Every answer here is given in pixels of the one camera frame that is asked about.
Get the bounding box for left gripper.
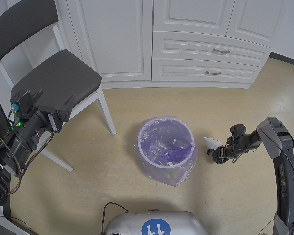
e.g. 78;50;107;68
13;90;75;152

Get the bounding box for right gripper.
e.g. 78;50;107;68
217;146;232;159

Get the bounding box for black plastic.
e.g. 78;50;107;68
207;149;227;165

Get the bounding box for white printed wrapper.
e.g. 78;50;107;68
203;137;222;149

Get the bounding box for purple plastic bag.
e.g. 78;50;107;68
134;117;198;187

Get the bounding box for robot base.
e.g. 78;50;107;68
105;211;211;235

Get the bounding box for white trash bin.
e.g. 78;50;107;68
137;118;195;180

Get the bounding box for white chair dark grey cushions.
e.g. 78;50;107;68
0;0;117;173

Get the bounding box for white wardrobe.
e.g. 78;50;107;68
5;0;287;90

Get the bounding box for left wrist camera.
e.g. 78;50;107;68
10;90;33;120

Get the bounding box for black cable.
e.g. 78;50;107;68
256;216;277;235
0;214;35;235
101;202;130;234

